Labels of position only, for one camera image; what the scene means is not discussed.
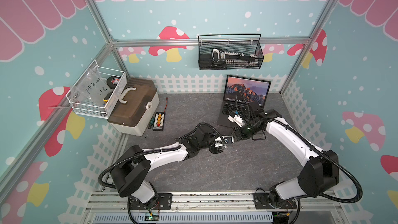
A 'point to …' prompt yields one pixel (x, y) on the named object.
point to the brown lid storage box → (137, 102)
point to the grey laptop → (240, 92)
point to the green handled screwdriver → (151, 124)
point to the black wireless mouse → (215, 150)
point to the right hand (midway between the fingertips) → (230, 138)
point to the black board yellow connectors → (159, 121)
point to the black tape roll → (112, 81)
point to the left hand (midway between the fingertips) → (224, 138)
